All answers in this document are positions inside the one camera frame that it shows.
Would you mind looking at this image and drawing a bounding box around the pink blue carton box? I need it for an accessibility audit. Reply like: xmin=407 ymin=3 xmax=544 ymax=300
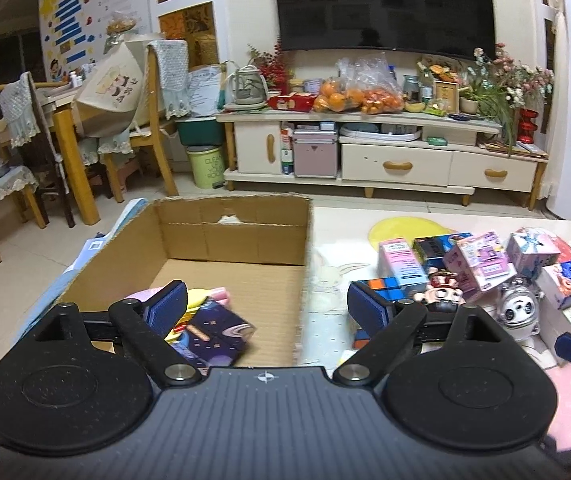
xmin=378 ymin=238 xmax=427 ymax=287

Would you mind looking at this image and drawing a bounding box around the blue medicine box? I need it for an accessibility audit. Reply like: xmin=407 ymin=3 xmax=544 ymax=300
xmin=412 ymin=232 xmax=472 ymax=274

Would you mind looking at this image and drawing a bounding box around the blue white orange box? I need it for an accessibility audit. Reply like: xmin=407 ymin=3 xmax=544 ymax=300
xmin=536 ymin=260 xmax=571 ymax=310

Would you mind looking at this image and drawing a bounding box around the Rubik's cube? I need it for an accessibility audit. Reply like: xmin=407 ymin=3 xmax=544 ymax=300
xmin=346 ymin=278 xmax=412 ymax=340

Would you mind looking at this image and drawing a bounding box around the small cartoon figurine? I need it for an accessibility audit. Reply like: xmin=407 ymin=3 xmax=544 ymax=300
xmin=412 ymin=268 xmax=465 ymax=313

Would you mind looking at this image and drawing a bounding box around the dark space pattern box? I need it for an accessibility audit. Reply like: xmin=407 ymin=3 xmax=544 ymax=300
xmin=166 ymin=298 xmax=256 ymax=375

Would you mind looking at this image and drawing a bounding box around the white panda robot toy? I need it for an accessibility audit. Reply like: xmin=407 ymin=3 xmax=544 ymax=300
xmin=495 ymin=276 xmax=545 ymax=341

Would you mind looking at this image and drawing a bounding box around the pink dragonfly toy box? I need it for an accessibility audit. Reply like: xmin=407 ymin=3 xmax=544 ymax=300
xmin=506 ymin=228 xmax=560 ymax=281

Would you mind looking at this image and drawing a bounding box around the cardboard box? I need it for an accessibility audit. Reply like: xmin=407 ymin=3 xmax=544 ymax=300
xmin=60 ymin=194 xmax=314 ymax=366

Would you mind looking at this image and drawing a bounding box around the white TV cabinet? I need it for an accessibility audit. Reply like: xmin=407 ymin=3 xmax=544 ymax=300
xmin=216 ymin=110 xmax=548 ymax=209

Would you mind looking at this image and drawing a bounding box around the green trash bin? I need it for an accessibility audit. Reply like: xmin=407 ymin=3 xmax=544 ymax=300
xmin=186 ymin=145 xmax=226 ymax=188

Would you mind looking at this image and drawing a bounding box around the pink storage case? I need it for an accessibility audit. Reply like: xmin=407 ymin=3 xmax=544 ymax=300
xmin=293 ymin=130 xmax=339 ymax=179

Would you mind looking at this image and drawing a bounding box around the beige tote bag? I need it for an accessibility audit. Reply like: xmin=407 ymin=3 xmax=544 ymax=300
xmin=72 ymin=44 xmax=143 ymax=139

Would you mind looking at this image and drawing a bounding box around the wooden chair with tote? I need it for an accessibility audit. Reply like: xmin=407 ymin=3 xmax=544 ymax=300
xmin=128 ymin=46 xmax=179 ymax=196

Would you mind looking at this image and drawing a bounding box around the red vase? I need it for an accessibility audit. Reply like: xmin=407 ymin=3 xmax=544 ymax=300
xmin=517 ymin=108 xmax=539 ymax=144

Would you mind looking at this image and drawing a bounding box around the framed certificate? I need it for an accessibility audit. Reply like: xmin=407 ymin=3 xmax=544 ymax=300
xmin=434 ymin=80 xmax=460 ymax=114

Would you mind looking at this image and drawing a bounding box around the bag of oranges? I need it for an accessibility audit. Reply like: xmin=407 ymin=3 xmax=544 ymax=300
xmin=313 ymin=53 xmax=405 ymax=115

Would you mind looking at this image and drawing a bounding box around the red gift box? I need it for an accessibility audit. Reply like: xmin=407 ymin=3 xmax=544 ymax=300
xmin=267 ymin=92 xmax=318 ymax=113

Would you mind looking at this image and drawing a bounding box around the wooden dining table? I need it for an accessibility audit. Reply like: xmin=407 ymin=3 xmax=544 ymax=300
xmin=36 ymin=82 xmax=101 ymax=226

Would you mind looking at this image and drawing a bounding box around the potted flower plant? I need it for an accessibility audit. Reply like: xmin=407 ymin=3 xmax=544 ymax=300
xmin=461 ymin=42 xmax=555 ymax=146

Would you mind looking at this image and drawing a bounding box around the glass kettle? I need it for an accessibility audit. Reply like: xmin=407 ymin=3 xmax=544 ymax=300
xmin=222 ymin=64 xmax=268 ymax=112

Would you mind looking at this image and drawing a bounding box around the red berry plant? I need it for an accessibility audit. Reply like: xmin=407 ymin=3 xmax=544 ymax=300
xmin=247 ymin=39 xmax=291 ymax=94

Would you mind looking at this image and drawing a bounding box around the black television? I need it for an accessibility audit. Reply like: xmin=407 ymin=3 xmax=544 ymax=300
xmin=276 ymin=0 xmax=496 ymax=58

